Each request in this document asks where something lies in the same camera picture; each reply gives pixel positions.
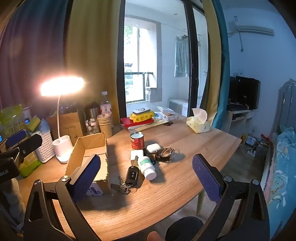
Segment wide yellow curtain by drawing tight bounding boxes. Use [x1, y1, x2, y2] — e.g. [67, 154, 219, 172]
[65, 0, 126, 121]

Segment white computer desk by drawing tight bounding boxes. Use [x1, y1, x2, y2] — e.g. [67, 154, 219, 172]
[225, 109, 255, 139]

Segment cardboard box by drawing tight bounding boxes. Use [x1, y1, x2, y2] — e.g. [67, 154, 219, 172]
[65, 133, 111, 197]

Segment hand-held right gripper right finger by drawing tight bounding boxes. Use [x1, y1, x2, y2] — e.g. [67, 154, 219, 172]
[192, 153, 271, 241]

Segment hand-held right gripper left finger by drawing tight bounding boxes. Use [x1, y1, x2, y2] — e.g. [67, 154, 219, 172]
[23, 153, 102, 241]

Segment red tin can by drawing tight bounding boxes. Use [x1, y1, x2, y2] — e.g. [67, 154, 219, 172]
[130, 132, 145, 150]

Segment person's left forearm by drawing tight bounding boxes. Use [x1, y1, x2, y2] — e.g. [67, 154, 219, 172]
[0, 178, 26, 232]

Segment person's right hand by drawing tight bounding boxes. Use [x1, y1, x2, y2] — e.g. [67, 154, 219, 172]
[147, 231, 162, 241]

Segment blue printed blanket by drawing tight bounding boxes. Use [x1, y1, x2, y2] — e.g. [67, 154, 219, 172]
[261, 126, 296, 239]

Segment metal key bunch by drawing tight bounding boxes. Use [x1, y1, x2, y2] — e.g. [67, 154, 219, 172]
[110, 176, 131, 195]

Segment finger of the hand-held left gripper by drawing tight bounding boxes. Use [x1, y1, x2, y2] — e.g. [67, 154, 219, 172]
[0, 129, 27, 151]
[18, 134, 43, 163]

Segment teal curtain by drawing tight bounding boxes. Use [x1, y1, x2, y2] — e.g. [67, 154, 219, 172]
[211, 0, 232, 133]

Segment beige envelope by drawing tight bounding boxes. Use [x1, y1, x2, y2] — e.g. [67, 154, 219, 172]
[129, 119, 170, 132]

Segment white charger plug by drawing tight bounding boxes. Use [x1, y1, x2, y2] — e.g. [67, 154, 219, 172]
[130, 149, 144, 166]

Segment steel thermos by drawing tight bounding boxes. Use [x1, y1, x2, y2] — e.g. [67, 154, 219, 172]
[84, 102, 101, 135]

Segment yellow green sponge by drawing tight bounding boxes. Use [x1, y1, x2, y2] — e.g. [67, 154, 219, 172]
[28, 115, 41, 131]

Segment small black device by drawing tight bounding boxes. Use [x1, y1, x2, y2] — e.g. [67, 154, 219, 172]
[143, 148, 156, 165]

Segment dark blue curtain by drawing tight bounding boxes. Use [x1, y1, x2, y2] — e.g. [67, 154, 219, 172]
[0, 0, 72, 112]

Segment white air conditioner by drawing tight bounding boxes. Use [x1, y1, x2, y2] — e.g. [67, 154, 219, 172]
[228, 20, 275, 36]

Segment microwave oven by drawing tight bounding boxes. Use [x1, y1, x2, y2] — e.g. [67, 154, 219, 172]
[168, 98, 189, 116]

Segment patterned glass jar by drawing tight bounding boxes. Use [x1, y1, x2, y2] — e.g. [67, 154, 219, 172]
[85, 117, 100, 136]

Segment brown strap wristwatch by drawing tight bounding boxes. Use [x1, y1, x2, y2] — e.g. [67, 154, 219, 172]
[155, 146, 179, 163]

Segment printed lamp carton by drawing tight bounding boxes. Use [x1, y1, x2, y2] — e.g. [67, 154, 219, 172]
[47, 111, 84, 146]

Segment yellow snack packet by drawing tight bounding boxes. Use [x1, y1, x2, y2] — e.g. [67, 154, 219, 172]
[129, 111, 155, 123]

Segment clear water bottle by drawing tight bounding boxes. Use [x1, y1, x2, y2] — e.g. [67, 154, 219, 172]
[100, 91, 114, 128]

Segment grey padded headboard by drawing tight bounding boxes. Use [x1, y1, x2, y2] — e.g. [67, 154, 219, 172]
[272, 79, 296, 139]

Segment pale plastic bag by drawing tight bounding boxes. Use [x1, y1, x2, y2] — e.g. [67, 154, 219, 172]
[38, 118, 51, 135]

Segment black round stool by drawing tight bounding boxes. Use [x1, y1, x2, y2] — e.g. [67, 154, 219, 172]
[165, 217, 204, 241]

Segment hanging pale clothes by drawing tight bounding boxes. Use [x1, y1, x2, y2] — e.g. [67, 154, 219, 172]
[174, 35, 190, 78]

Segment black monitor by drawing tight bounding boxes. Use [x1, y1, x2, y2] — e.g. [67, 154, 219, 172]
[229, 75, 260, 110]

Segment narrow yellow curtain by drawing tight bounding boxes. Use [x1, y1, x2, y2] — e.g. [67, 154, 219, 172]
[201, 0, 223, 127]

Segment black sliding door frame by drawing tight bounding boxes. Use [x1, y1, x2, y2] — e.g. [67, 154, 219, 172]
[184, 0, 201, 116]

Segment white medicine bottle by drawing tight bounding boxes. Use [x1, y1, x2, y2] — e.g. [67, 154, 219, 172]
[138, 156, 157, 181]

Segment green bag of cups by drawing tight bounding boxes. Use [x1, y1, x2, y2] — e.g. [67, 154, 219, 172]
[0, 104, 30, 139]

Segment black car key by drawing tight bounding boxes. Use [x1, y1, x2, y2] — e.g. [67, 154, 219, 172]
[125, 156, 139, 188]

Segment white plastic box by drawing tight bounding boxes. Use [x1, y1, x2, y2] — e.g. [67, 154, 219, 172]
[157, 107, 177, 119]

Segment white desk lamp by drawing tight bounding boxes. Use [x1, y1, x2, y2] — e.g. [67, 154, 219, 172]
[40, 76, 85, 164]

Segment stack of paper cups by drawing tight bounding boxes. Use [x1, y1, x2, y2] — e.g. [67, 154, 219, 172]
[97, 113, 113, 139]

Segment yellow tissue pack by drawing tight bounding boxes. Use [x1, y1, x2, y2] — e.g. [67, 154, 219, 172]
[186, 108, 211, 134]

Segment lime green bag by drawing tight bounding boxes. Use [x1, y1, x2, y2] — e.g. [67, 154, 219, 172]
[20, 151, 42, 178]

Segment white woven plastic basket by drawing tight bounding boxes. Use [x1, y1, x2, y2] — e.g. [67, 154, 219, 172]
[28, 131, 56, 163]

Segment red book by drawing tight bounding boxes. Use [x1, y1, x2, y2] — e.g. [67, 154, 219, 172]
[120, 117, 154, 128]

